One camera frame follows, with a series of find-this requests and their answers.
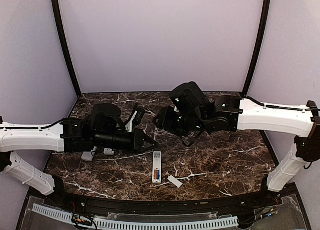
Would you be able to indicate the black right frame post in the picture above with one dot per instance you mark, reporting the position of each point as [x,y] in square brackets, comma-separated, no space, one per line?
[257,47]

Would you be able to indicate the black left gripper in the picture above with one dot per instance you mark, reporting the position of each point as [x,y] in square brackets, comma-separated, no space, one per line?
[137,143]

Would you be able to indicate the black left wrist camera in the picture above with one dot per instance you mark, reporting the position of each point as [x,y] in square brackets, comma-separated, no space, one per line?
[135,118]

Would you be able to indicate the white remote back side up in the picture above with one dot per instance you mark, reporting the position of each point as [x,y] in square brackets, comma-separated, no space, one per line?
[88,156]

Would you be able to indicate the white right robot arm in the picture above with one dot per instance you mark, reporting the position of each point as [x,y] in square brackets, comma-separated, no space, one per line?
[228,113]

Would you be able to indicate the black frame post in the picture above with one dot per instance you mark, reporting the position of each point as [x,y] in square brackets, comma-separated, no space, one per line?
[64,46]
[257,47]

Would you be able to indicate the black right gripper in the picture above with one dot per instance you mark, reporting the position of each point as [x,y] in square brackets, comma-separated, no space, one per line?
[164,121]

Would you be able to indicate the white remote with buttons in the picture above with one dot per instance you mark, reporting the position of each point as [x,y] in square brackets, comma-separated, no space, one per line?
[156,164]

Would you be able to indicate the white slotted cable duct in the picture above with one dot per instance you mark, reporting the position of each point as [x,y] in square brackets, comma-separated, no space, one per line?
[134,221]

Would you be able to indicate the black left frame post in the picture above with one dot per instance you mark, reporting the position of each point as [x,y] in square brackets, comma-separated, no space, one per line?
[64,46]

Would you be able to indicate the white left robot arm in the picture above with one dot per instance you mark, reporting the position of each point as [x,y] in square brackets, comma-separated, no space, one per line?
[68,135]

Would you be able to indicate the orange battery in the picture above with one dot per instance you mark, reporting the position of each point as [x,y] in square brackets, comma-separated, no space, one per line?
[155,174]

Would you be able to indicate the white battery cover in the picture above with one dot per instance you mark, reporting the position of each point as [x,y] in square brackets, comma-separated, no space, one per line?
[175,181]

